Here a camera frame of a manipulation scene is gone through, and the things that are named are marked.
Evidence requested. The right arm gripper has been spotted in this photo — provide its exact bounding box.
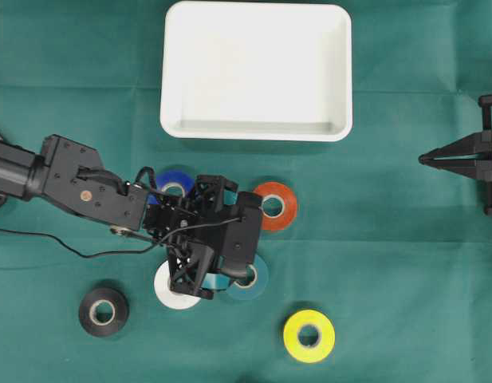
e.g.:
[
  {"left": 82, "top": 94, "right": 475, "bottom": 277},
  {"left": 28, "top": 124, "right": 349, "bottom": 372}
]
[{"left": 419, "top": 94, "right": 492, "bottom": 216}]

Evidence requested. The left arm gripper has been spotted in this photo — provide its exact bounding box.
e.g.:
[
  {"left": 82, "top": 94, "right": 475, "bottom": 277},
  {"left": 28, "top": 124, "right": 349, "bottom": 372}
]
[{"left": 144, "top": 175, "right": 238, "bottom": 300}]

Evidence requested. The blue tape roll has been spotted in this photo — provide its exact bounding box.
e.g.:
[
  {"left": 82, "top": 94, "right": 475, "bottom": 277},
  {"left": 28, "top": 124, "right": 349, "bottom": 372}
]
[{"left": 155, "top": 170, "right": 195, "bottom": 197}]

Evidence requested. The teal green tape roll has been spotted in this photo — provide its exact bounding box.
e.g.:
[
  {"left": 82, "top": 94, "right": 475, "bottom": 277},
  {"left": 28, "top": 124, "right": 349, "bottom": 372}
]
[{"left": 226, "top": 255, "right": 270, "bottom": 301}]

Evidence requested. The black tape roll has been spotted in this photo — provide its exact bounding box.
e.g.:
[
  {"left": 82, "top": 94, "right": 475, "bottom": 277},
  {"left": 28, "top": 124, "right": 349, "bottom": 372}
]
[{"left": 79, "top": 287, "right": 129, "bottom": 338}]

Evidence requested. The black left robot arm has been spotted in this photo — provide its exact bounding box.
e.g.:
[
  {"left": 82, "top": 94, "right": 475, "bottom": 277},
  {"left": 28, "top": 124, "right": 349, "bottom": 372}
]
[{"left": 0, "top": 135, "right": 247, "bottom": 299}]

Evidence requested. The white tape roll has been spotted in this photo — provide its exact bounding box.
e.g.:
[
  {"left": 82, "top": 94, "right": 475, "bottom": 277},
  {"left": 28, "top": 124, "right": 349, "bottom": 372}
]
[{"left": 154, "top": 261, "right": 201, "bottom": 310}]

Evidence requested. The red tape roll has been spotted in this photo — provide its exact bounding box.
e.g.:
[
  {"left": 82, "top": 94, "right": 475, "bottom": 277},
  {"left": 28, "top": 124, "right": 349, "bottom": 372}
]
[{"left": 254, "top": 181, "right": 297, "bottom": 231}]

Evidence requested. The white plastic tray case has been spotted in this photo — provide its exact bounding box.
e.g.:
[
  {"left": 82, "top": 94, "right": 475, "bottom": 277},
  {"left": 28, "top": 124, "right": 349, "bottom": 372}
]
[{"left": 159, "top": 1, "right": 353, "bottom": 142}]

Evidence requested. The yellow tape roll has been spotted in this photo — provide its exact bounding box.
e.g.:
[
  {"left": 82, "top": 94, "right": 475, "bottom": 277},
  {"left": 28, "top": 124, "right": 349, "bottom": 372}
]
[{"left": 282, "top": 310, "right": 336, "bottom": 364}]

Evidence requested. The green table cloth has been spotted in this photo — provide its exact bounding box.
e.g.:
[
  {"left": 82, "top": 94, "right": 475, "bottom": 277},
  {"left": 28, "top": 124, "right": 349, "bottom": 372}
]
[{"left": 0, "top": 1, "right": 492, "bottom": 382}]

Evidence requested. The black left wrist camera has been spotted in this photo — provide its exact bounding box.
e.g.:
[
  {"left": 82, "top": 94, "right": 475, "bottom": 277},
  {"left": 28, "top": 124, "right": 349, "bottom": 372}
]
[{"left": 219, "top": 191, "right": 262, "bottom": 279}]

